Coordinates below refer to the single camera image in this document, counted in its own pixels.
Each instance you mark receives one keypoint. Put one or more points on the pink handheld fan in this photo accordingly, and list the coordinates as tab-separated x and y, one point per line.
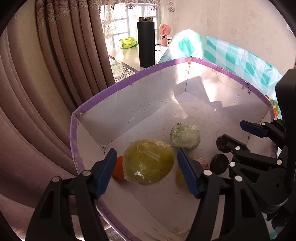
164	31

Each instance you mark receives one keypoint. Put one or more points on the dark purple fruit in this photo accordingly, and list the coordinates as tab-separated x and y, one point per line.
218	163
219	144

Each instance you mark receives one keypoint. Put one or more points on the pale green fruit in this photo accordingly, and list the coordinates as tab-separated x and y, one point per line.
185	136

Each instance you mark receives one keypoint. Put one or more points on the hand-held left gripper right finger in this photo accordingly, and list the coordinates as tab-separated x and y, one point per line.
188	173

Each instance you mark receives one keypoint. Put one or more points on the sheer lace curtain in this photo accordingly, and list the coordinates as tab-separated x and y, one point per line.
129	7

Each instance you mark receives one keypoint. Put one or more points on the large orange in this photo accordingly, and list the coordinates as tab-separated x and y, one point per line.
119	170

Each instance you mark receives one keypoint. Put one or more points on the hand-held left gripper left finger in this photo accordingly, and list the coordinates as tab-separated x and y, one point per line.
106	173

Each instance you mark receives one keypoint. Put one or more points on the small yellow mango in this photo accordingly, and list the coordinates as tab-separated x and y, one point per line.
180	179

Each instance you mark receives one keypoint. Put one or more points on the white wall socket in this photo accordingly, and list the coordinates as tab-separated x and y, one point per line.
289	26

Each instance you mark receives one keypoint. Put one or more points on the white side table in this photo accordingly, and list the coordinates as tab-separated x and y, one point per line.
129	56

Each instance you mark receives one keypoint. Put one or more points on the black thermos bottle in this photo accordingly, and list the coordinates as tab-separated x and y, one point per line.
145	41

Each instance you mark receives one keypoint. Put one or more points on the green packet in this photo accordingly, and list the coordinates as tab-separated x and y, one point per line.
128	43

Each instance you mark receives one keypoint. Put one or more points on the large yellow-green mango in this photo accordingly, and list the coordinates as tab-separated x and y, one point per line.
148	162

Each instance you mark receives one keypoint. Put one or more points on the window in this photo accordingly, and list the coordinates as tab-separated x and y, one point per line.
120	25

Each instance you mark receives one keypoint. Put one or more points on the brown pleated curtain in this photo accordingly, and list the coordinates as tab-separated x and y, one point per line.
57	69

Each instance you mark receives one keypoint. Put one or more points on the purple cardboard box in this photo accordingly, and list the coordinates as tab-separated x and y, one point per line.
150	104

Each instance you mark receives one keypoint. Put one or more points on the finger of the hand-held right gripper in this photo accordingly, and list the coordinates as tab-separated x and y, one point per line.
238	148
252	128

